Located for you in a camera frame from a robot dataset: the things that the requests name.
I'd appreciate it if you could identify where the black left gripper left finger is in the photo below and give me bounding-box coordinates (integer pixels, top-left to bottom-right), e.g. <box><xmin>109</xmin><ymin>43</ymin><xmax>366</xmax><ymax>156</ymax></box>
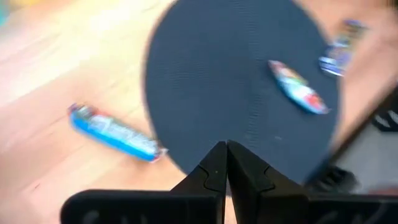
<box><xmin>60</xmin><ymin>141</ymin><xmax>228</xmax><ymax>224</ymax></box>

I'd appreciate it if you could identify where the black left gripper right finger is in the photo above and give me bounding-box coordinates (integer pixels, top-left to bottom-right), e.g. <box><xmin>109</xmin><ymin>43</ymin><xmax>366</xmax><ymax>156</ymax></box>
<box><xmin>228</xmin><ymin>139</ymin><xmax>398</xmax><ymax>224</ymax></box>

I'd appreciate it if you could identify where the blue red white granola bar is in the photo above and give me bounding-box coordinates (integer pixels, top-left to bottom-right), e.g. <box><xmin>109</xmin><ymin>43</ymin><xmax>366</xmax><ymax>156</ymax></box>
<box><xmin>267</xmin><ymin>59</ymin><xmax>331</xmax><ymax>115</ymax></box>

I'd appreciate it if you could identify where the blue green granola bar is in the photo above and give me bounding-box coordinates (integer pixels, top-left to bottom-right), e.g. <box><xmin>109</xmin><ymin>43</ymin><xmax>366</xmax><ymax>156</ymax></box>
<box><xmin>318</xmin><ymin>19</ymin><xmax>368</xmax><ymax>77</ymax></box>

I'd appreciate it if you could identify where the round dark woven placemat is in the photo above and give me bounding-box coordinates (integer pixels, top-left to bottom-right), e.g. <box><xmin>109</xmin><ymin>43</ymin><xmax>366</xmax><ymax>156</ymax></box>
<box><xmin>144</xmin><ymin>0</ymin><xmax>340</xmax><ymax>184</ymax></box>

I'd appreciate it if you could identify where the black aluminium table frame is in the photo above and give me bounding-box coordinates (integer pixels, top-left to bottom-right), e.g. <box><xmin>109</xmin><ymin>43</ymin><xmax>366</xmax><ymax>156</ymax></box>
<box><xmin>303</xmin><ymin>86</ymin><xmax>398</xmax><ymax>194</ymax></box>

